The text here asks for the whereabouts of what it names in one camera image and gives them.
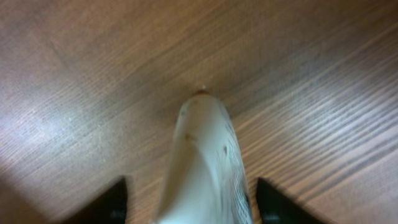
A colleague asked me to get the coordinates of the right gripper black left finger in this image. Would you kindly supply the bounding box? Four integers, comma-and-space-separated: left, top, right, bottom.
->
62, 177, 127, 224

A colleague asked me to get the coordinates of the white cream tube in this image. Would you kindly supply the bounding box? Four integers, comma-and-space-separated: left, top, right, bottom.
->
153, 90, 254, 224

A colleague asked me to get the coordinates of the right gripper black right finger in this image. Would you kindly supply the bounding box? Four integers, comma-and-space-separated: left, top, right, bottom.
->
256, 178, 325, 224

